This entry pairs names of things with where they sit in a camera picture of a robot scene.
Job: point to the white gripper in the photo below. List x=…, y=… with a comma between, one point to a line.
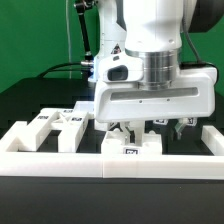
x=119, y=98

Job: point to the white chair back bar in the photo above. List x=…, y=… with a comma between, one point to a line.
x=72, y=132

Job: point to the white chair back part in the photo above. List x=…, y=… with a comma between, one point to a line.
x=32, y=135

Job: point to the white tag sheet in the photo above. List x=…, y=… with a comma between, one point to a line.
x=85, y=106

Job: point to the black camera stand pole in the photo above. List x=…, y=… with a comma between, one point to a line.
x=81, y=7

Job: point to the white U-shaped fence frame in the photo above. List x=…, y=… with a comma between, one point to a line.
x=16, y=163

